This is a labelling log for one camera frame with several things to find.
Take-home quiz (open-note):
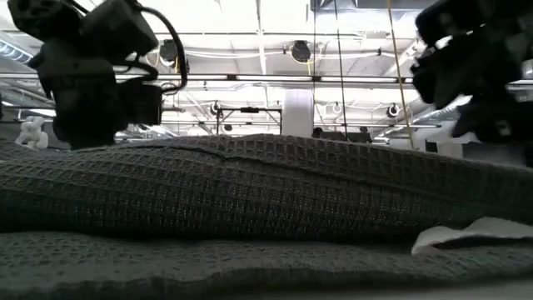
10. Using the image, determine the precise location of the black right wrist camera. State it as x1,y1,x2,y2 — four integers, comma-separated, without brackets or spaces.
410,41,474,108

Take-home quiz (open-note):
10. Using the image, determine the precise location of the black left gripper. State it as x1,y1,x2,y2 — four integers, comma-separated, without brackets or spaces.
49,74,164,151

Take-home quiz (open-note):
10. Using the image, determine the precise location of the white cloth sheet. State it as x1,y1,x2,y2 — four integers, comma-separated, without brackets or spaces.
460,141,528,166

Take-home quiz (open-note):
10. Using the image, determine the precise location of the black monitor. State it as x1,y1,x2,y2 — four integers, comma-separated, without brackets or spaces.
322,131,349,143

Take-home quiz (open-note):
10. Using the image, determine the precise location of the long yellow cable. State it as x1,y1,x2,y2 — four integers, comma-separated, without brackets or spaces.
386,0,417,150

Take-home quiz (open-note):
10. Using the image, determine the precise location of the black frame stand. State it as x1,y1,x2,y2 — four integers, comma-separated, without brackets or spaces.
214,106,284,137

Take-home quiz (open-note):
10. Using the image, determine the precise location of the black left camera cable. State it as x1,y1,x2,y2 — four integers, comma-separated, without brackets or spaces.
124,2,189,96

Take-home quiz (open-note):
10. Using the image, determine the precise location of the white humanoid robot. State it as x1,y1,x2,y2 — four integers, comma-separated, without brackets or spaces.
14,115,50,151

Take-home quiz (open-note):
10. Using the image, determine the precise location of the white round pillar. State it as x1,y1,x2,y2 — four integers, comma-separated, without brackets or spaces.
281,88,315,137

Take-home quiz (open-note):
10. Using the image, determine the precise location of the long black cable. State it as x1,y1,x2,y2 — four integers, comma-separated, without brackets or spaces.
332,0,349,142

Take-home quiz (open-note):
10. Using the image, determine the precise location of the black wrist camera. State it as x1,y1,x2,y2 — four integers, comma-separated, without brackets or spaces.
80,0,160,64
410,41,474,108

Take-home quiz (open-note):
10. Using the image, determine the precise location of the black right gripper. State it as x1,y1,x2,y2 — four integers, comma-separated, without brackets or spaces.
451,92,533,146

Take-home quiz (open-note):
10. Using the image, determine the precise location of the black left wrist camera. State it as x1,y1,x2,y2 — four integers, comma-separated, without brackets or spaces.
80,0,160,64

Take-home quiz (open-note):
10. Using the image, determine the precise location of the black ceiling cable reel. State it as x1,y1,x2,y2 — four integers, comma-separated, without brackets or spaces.
290,39,312,64
159,38,191,74

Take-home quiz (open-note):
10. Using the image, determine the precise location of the grey waffle towel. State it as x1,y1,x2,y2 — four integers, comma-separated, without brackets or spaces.
0,132,533,300

